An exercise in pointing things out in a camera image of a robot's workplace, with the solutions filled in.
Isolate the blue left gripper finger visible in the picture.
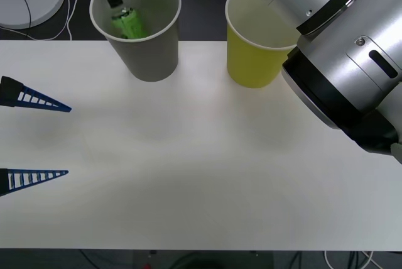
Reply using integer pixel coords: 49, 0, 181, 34
0, 168, 69, 198
0, 75, 72, 113

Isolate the white cable under table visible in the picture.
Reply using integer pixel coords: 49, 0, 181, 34
323, 250, 374, 269

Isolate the yellow-green plastic waste bin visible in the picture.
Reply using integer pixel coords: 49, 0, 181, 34
224, 0, 298, 89

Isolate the thin black cable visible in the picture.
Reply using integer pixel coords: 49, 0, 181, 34
0, 0, 34, 42

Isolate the white power strip cable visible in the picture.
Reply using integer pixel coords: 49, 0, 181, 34
0, 0, 79, 42

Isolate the grey plastic waste bin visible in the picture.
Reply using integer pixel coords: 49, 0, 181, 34
89, 0, 182, 83

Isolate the green plastic bottle black cap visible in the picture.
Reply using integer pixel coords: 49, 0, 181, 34
106, 0, 150, 40

